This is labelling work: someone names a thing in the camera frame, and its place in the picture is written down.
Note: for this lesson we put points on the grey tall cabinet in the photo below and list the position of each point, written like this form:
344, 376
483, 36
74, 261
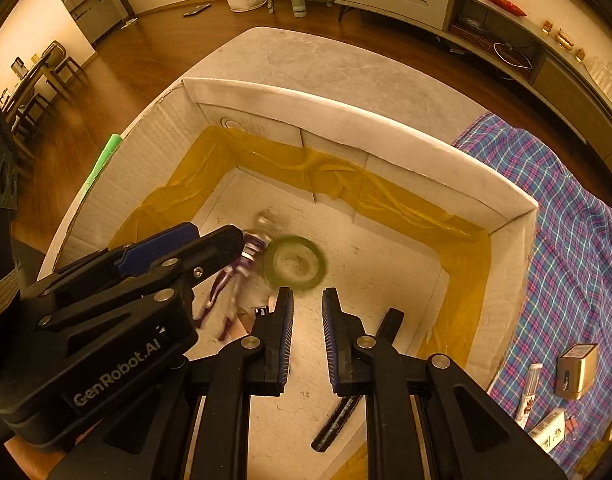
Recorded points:
93, 5

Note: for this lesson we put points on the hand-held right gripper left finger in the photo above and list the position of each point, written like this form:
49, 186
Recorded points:
287, 340

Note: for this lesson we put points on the black marker pen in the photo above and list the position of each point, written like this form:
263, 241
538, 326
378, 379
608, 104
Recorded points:
336, 422

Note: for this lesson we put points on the metallic tin box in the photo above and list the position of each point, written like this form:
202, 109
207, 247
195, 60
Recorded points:
578, 372

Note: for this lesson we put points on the white printed carton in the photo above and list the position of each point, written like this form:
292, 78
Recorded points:
548, 432

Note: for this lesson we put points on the clear glass cup set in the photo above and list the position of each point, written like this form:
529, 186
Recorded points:
606, 77

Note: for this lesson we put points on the flat dark floor object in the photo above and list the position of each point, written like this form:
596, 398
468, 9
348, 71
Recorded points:
197, 10

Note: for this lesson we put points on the red flat ornament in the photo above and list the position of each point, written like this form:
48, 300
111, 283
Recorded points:
503, 2

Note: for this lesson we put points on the blue pink plaid cloth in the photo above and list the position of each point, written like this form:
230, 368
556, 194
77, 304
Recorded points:
566, 260

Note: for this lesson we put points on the wooden dining chair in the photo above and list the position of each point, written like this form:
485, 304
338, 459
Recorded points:
61, 60
33, 110

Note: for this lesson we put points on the wooden dining table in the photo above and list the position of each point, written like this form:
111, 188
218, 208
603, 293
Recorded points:
33, 77

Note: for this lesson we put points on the small red clip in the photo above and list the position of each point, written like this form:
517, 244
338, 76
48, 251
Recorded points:
572, 425

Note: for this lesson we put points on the clear printed tube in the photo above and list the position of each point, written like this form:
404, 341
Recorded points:
530, 395

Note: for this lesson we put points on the green tape roll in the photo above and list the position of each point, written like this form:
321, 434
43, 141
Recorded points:
269, 262

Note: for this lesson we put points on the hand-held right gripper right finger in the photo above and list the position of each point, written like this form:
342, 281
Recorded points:
328, 340

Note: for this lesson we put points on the wide golden ornament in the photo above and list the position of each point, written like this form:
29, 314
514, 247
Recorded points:
566, 40

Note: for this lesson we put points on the purple silver action figure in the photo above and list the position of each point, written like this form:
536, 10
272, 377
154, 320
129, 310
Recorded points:
233, 280

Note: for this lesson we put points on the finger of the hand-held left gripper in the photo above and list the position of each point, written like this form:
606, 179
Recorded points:
161, 242
216, 250

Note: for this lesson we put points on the small golden ornament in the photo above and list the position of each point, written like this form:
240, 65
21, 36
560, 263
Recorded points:
548, 26
581, 54

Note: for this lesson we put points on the white cardboard box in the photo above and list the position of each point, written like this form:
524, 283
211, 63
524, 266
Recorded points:
386, 270

